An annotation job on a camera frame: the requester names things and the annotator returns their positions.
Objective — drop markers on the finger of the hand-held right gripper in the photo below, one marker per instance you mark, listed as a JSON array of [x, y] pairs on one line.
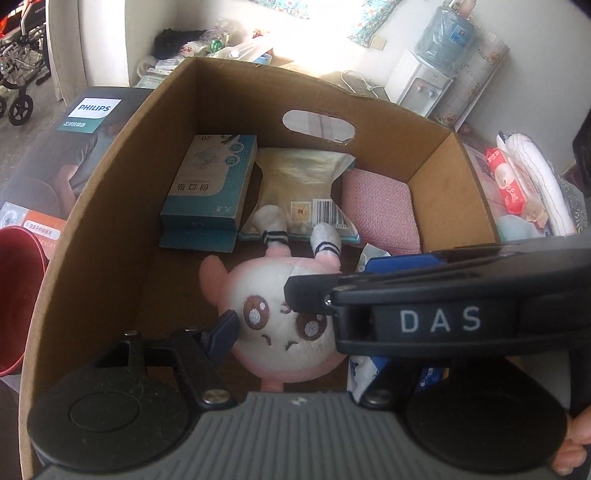
[[401, 262], [307, 290]]

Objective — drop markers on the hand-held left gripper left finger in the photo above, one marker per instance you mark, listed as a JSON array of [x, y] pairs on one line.
[[224, 330]]

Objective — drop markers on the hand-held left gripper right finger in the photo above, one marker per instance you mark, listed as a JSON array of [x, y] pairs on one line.
[[390, 376]]

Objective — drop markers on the blue wet wipes pack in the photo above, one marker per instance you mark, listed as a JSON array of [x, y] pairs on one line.
[[364, 374]]

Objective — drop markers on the pink round plush toy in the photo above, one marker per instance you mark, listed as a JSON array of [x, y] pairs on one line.
[[272, 332]]

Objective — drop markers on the pink sponge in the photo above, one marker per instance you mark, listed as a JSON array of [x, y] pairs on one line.
[[378, 212]]

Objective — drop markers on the light blue clear packet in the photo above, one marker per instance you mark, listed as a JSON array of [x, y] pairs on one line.
[[519, 228]]

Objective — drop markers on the teal bandage box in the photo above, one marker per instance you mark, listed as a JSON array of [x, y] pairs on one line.
[[207, 184]]

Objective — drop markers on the brown cardboard box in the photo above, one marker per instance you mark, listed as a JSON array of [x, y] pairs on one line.
[[138, 184]]

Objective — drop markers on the person's right hand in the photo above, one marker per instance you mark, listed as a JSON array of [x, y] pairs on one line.
[[579, 447]]

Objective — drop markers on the red wet wipes pack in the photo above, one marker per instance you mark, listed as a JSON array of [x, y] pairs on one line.
[[510, 184]]

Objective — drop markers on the white rolled towel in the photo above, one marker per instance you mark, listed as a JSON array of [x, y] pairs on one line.
[[545, 184]]

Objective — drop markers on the white water dispenser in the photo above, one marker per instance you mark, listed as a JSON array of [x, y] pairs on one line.
[[415, 85]]

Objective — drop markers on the rolled patterned mat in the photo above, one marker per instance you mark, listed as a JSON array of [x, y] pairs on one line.
[[475, 83]]

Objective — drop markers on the red plastic basin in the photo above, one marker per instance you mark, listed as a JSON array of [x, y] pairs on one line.
[[21, 300]]

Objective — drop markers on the black printed carton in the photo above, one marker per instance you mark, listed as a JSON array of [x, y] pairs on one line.
[[69, 152]]

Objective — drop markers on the floral curtain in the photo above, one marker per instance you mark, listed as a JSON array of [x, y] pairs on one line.
[[371, 23], [281, 7]]

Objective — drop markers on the green can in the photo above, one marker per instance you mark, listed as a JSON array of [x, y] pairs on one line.
[[217, 46]]

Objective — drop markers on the black cloth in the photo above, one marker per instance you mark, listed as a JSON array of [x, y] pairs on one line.
[[178, 41]]

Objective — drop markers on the wheelchair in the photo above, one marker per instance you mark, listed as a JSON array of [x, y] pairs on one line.
[[23, 60]]

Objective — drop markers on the wall socket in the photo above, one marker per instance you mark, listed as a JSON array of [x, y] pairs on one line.
[[378, 43]]

